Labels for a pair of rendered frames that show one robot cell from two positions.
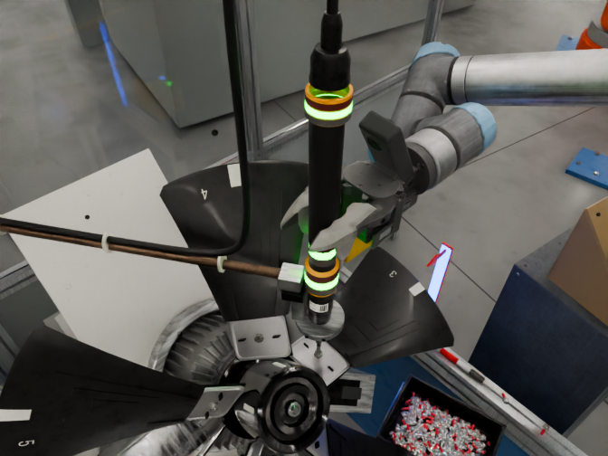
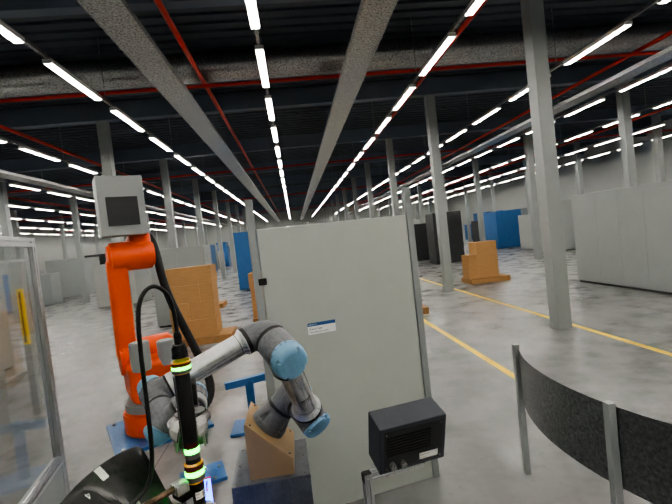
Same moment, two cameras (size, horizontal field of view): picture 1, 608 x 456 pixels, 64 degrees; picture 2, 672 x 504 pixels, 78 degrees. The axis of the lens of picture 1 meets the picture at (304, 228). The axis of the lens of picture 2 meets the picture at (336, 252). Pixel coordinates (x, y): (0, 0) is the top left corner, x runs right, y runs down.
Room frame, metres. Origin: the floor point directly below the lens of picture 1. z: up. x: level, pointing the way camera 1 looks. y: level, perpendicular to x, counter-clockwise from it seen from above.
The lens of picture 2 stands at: (-0.37, 0.66, 1.90)
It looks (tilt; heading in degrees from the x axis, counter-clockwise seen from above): 2 degrees down; 296
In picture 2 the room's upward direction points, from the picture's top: 6 degrees counter-clockwise
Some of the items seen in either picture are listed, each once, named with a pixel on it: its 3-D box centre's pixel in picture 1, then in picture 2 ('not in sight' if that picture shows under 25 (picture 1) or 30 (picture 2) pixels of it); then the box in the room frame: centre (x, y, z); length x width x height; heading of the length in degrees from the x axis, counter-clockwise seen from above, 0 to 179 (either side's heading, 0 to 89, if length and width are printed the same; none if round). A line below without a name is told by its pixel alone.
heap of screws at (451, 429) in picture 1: (440, 441); not in sight; (0.40, -0.29, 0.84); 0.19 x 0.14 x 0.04; 57
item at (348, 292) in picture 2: not in sight; (348, 347); (0.93, -1.99, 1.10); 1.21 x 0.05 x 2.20; 43
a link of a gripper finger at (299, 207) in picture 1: (308, 215); (176, 440); (0.42, -0.01, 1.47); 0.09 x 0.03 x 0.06; 123
